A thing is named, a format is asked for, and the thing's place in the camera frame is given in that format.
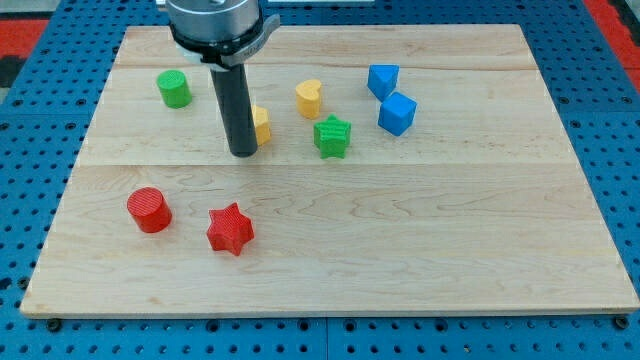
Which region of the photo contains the red cylinder block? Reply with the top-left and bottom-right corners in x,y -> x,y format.
126,187 -> 172,233

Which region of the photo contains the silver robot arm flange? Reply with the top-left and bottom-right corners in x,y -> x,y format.
157,0 -> 281,71

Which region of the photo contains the green star block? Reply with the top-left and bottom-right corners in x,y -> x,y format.
313,114 -> 351,159

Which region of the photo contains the yellow pentagon block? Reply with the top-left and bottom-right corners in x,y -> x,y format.
252,105 -> 271,146

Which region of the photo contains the light wooden board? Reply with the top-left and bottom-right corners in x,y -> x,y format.
20,24 -> 639,319

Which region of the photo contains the yellow heart block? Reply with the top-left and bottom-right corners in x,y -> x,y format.
295,79 -> 322,119

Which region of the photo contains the red star block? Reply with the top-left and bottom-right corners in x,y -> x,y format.
206,202 -> 254,256

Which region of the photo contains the blue cube block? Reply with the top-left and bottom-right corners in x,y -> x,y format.
377,92 -> 417,136

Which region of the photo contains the blue triangle block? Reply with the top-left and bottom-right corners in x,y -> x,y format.
367,64 -> 400,101

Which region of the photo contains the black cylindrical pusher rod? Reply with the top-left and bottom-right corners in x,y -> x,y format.
211,64 -> 258,158

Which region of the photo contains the green cylinder block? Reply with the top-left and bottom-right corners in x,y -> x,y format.
156,69 -> 192,109

